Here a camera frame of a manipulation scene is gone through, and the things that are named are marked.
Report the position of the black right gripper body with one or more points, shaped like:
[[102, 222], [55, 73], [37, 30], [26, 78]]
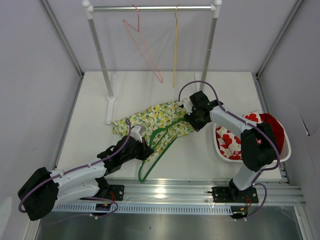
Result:
[[194, 113]]

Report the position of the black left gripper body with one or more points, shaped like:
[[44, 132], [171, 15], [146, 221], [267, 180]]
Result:
[[136, 152]]

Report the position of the lemon print skirt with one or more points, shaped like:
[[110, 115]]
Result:
[[162, 123]]

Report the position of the green hanger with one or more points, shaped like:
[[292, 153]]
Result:
[[155, 160]]

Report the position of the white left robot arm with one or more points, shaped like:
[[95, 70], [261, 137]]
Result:
[[45, 189]]

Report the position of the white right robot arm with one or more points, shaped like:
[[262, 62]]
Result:
[[258, 143]]

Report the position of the yellow hanger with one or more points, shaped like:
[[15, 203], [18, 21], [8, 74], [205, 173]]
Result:
[[175, 48]]

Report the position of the pink hanger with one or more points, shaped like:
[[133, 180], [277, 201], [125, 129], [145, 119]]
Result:
[[138, 39]]

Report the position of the red poppy print cloth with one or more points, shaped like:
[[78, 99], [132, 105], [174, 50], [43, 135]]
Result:
[[228, 144]]

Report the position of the white clothes rack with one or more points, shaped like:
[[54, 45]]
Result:
[[111, 85]]

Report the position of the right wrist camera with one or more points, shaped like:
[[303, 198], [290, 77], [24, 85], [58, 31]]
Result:
[[187, 105]]

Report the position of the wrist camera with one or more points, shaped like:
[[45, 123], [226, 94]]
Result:
[[187, 105], [136, 132]]

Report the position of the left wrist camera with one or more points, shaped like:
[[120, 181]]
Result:
[[136, 132]]

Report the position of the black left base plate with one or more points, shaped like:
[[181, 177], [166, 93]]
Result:
[[114, 192]]

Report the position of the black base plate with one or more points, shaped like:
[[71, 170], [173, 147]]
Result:
[[114, 192], [224, 194]]

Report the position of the aluminium mounting rail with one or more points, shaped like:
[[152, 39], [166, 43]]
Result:
[[179, 192]]

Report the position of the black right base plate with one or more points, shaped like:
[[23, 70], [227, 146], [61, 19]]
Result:
[[224, 194]]

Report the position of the white slotted cable duct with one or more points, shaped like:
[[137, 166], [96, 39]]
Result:
[[135, 208]]

